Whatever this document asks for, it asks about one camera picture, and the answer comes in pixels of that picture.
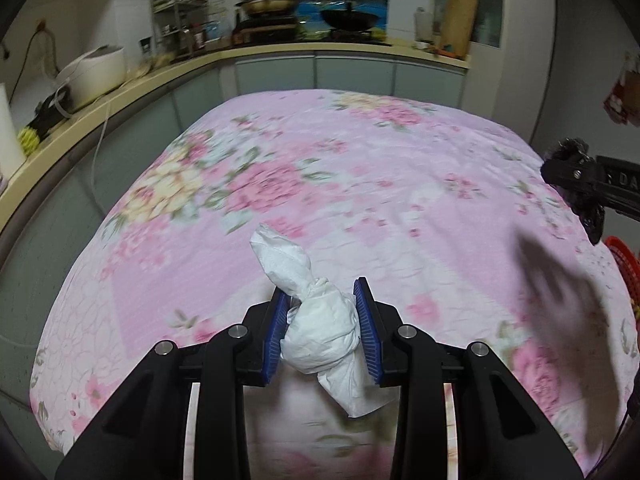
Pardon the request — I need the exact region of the black countertop device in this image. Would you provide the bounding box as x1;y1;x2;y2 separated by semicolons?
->
30;92;71;136

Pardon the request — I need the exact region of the white plastic bottle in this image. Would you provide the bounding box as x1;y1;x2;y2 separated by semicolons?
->
414;7;435;43

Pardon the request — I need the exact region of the kitchen counter with grey cabinets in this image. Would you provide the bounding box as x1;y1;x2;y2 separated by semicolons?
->
0;37;473;401

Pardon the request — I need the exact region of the white rice cooker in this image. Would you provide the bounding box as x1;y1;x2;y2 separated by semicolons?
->
54;45;126;113

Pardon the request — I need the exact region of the white tissue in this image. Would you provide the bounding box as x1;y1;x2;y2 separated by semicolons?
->
249;223;401;418

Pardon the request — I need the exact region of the red floral wall hanging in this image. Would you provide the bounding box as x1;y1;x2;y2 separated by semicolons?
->
603;67;636;123

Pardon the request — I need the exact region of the white paper roll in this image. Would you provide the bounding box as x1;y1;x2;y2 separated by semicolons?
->
0;82;26;181

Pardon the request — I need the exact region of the black gas stove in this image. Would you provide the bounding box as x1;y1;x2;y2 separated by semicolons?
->
327;29;393;47

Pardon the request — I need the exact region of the wooden cutting board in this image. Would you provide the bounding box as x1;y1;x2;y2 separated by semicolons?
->
440;0;480;58

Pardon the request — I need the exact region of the yellow mesh scrubber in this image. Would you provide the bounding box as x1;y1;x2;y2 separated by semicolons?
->
17;127;41;156

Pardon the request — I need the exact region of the golden frying pan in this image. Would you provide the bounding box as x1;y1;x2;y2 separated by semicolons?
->
235;0;297;16

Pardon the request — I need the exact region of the red plastic mesh basket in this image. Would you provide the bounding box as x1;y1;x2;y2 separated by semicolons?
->
602;235;640;321

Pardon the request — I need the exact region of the small black wrapper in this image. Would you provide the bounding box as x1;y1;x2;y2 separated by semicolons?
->
547;137;591;161

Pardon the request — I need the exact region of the white cable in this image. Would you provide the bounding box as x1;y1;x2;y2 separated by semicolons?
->
90;100;113;211

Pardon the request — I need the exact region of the frosted glass window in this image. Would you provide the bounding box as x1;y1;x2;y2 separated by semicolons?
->
434;0;503;50

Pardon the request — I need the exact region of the pink floral blanket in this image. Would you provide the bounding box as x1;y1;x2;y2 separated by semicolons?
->
27;89;640;480

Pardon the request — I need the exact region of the black induction stove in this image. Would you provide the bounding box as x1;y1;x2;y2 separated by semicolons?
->
234;15;301;43

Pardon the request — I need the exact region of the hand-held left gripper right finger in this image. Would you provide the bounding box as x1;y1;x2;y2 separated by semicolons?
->
352;276;586;480

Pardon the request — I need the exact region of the black wok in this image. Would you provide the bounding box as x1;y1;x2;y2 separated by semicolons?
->
319;5;380;31

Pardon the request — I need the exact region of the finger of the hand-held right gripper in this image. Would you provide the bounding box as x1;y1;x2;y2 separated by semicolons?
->
575;192;607;247
541;157;601;193

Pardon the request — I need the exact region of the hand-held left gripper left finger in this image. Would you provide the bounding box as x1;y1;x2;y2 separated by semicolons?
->
55;289;293;480

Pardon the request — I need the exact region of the metal spice rack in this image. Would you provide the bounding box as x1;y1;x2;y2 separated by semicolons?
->
150;0;208;58

